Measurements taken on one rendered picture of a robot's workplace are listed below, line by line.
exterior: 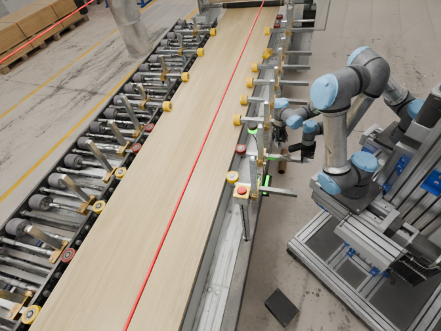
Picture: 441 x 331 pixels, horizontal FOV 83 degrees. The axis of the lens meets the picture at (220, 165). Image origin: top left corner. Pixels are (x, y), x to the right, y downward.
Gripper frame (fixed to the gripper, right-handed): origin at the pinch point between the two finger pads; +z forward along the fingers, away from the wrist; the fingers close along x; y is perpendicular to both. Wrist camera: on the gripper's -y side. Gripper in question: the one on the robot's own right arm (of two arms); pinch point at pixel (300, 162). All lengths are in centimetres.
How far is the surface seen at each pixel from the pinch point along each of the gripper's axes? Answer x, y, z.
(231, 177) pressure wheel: -26, -42, -9
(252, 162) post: -31, -26, -32
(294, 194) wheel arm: -26.1, -2.2, 0.4
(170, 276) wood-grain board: -92, -58, -9
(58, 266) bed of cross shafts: -101, -130, -2
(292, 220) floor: -2, 0, 82
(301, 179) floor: 46, 5, 83
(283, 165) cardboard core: 56, -15, 74
